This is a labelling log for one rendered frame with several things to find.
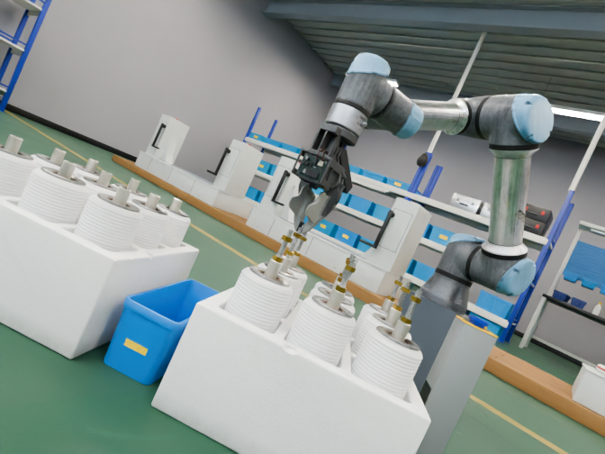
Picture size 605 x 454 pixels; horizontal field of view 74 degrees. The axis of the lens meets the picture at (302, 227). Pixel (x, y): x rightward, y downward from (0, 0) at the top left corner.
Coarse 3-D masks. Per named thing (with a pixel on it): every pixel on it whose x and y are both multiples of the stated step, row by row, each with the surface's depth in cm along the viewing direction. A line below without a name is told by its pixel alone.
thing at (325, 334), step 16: (304, 304) 66; (304, 320) 64; (320, 320) 63; (336, 320) 63; (352, 320) 65; (288, 336) 67; (304, 336) 64; (320, 336) 63; (336, 336) 63; (320, 352) 63; (336, 352) 64
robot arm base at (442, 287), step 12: (432, 276) 126; (444, 276) 122; (420, 288) 127; (432, 288) 122; (444, 288) 121; (456, 288) 120; (468, 288) 122; (432, 300) 121; (444, 300) 119; (456, 300) 120; (456, 312) 119
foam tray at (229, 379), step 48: (192, 336) 62; (240, 336) 61; (192, 384) 62; (240, 384) 61; (288, 384) 60; (336, 384) 59; (240, 432) 61; (288, 432) 60; (336, 432) 59; (384, 432) 58
